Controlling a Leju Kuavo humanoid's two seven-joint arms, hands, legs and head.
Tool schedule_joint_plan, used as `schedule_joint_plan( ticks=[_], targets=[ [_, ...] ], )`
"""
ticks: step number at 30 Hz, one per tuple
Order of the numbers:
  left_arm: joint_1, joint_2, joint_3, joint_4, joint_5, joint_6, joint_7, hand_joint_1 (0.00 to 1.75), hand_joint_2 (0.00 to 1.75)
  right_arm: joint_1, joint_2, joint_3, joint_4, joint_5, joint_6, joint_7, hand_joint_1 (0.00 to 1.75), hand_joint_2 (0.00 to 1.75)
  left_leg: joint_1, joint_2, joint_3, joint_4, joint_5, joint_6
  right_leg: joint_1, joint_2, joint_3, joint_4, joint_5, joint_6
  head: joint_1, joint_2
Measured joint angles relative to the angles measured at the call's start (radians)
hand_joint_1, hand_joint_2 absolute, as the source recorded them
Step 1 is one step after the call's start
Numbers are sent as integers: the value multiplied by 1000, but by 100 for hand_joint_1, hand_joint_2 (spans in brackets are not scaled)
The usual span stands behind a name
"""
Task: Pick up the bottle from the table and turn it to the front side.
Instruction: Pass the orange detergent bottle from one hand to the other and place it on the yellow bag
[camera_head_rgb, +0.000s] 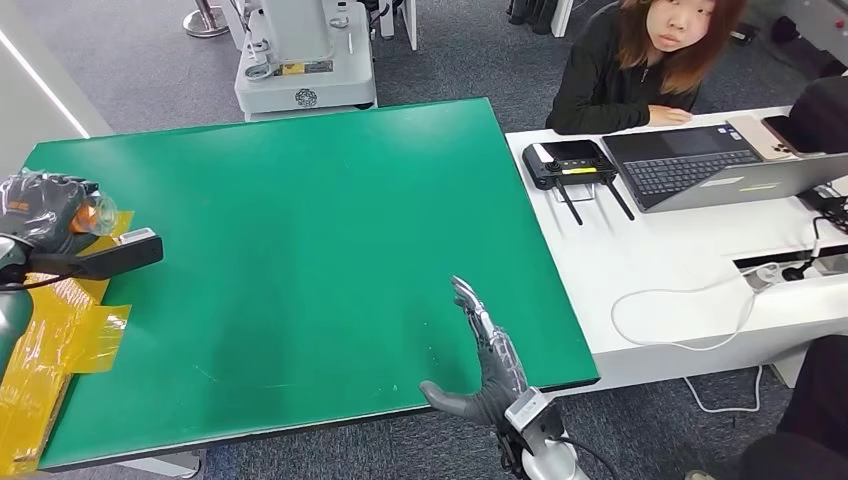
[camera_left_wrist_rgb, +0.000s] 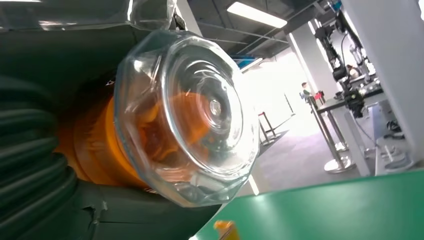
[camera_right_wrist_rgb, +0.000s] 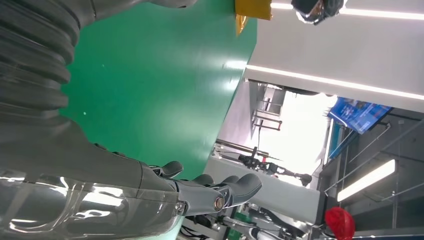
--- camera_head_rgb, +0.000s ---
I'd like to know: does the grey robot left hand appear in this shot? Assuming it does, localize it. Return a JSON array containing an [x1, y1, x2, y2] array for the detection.
[[0, 170, 101, 256]]

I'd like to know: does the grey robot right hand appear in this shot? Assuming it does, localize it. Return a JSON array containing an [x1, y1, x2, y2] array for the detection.
[[419, 275, 531, 429]]

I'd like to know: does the orange plastic bottle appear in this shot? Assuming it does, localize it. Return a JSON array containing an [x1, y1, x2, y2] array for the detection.
[[69, 192, 119, 238]]

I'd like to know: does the yellow taped cardboard box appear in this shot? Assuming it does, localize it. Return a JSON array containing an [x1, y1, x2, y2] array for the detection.
[[0, 210, 134, 477]]

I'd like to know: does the black remote controller with antennas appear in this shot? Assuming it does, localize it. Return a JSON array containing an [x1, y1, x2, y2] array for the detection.
[[521, 139, 636, 227]]

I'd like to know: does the chrome stanchion base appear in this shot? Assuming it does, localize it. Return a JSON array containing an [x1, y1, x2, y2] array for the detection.
[[182, 0, 231, 40]]

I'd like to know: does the grey open laptop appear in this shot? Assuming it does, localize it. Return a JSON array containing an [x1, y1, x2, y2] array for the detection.
[[601, 123, 848, 214]]

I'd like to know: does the white machine base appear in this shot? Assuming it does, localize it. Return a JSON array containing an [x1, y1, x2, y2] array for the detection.
[[225, 0, 379, 123]]

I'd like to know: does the person in dark clothing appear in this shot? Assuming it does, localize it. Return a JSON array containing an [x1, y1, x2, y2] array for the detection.
[[736, 335, 848, 480]]

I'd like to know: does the beige smartphone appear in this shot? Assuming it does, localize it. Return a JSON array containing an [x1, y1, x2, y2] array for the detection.
[[726, 115, 800, 162]]

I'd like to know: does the white furniture leg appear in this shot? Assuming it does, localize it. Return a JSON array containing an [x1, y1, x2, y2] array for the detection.
[[379, 0, 419, 52]]

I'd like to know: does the dark smartphone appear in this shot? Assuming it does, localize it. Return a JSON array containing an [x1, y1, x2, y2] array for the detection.
[[761, 115, 806, 158]]

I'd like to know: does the black bag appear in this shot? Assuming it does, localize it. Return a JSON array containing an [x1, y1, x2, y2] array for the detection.
[[788, 75, 848, 155]]

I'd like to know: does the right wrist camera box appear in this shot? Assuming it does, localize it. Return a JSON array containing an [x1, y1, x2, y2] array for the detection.
[[504, 387, 564, 439]]

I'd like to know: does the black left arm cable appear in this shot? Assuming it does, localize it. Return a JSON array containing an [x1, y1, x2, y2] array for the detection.
[[0, 268, 74, 294]]

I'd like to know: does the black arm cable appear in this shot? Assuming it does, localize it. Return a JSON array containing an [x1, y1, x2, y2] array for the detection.
[[0, 268, 74, 294], [496, 430, 621, 480]]

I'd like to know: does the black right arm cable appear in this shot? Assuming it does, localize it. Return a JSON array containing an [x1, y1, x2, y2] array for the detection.
[[496, 430, 621, 480]]

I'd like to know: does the white cable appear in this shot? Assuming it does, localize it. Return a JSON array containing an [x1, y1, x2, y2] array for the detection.
[[609, 262, 783, 416]]

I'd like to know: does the black power plug with cable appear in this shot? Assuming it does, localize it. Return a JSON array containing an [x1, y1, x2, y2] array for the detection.
[[781, 217, 848, 284]]

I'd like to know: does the black cable bundle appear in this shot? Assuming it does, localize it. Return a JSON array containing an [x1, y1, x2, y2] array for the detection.
[[798, 186, 848, 232]]

